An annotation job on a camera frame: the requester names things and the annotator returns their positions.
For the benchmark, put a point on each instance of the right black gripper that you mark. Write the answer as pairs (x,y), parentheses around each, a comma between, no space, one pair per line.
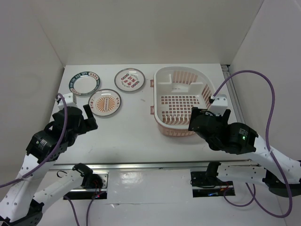
(222,119)

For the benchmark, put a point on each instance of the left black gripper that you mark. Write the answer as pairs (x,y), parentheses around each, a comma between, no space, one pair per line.
(89,123)

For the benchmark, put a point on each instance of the orange sunburst plate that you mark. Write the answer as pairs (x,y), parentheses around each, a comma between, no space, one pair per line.
(105,102)

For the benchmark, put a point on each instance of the green rimmed white plate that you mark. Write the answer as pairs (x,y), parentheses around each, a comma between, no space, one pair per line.
(84,83)

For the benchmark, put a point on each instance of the red green character plate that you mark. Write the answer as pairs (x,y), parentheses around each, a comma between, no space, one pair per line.
(129,80)

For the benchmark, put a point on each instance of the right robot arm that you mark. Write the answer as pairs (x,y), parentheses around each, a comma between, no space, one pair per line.
(273,169)

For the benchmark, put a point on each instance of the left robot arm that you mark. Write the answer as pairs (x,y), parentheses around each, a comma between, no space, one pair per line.
(24,205)

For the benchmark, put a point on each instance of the white pink dish rack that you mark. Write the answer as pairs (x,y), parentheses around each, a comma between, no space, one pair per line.
(177,90)

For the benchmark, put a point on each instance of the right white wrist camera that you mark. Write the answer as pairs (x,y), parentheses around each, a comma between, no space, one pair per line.
(218,104)

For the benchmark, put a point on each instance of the aluminium rail right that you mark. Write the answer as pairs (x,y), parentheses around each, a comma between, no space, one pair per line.
(233,95)

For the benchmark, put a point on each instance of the aluminium rail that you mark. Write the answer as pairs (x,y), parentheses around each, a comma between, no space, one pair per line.
(233,95)
(152,165)

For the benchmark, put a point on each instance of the aluminium rail front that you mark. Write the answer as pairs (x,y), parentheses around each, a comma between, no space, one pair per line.
(152,165)

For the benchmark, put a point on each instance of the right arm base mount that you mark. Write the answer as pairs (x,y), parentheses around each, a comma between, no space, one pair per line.
(203,186)

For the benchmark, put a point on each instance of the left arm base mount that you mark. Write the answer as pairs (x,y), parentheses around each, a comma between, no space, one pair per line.
(96,189)

